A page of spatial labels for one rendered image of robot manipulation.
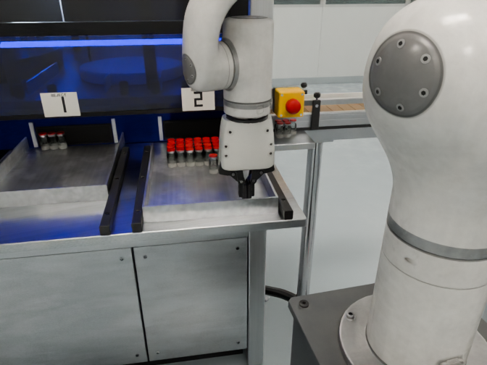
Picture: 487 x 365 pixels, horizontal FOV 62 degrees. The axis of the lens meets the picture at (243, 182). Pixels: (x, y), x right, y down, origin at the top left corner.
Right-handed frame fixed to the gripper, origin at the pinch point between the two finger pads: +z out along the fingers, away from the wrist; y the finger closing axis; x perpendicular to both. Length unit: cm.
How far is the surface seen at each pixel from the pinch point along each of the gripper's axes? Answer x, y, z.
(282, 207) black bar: 3.4, -6.7, 2.4
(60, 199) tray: -8.9, 37.3, 3.9
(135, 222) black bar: 4.8, 21.0, 2.5
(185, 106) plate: -35.0, 10.2, -7.4
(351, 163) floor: -210, -122, 94
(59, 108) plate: -35, 41, -8
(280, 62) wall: -494, -132, 66
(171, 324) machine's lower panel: -34, 19, 68
